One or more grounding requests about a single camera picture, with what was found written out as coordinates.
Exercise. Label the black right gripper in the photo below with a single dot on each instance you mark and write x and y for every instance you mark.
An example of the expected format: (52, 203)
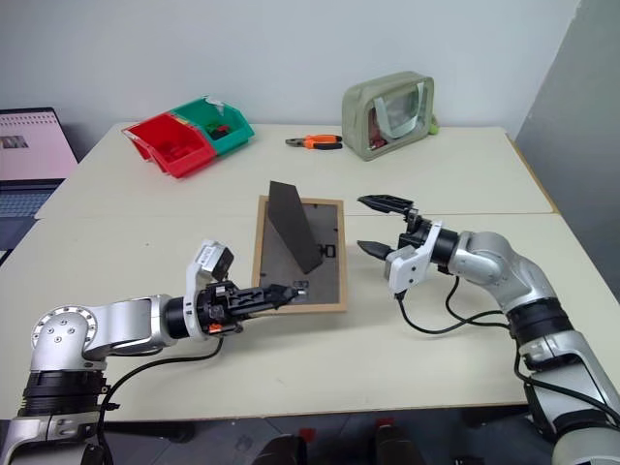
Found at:
(414, 232)

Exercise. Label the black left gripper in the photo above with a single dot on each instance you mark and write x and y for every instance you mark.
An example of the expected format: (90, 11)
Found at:
(227, 302)

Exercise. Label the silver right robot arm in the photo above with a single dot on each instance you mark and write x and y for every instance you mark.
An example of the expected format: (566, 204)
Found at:
(504, 271)

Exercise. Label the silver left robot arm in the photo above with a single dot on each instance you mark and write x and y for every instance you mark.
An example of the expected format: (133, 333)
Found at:
(116, 322)

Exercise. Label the small green pouch tag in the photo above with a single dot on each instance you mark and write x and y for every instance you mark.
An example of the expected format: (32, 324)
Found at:
(433, 128)

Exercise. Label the olive green clear pouch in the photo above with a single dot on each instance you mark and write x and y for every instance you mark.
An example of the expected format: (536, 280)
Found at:
(368, 111)

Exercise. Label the green plastic storage bin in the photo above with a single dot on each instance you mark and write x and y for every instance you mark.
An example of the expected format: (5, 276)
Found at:
(232, 131)

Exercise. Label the small parts in bin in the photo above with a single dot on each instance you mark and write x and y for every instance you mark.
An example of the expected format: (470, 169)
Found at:
(219, 130)

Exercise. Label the red plastic storage bin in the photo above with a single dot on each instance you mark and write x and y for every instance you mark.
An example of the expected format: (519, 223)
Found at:
(169, 143)

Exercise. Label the grey partition panel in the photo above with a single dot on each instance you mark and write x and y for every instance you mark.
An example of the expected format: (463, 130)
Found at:
(576, 121)

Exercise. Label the open laptop pink screen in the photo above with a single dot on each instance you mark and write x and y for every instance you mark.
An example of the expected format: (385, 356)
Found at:
(29, 145)

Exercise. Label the wooden picture frame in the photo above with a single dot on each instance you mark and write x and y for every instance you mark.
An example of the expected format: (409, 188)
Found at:
(300, 252)

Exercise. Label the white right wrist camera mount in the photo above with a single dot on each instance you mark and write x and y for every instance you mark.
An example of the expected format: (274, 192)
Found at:
(412, 266)

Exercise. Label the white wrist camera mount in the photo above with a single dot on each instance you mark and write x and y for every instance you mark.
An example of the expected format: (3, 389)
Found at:
(206, 257)
(412, 266)

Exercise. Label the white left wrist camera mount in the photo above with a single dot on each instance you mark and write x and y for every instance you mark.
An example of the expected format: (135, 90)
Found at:
(206, 257)

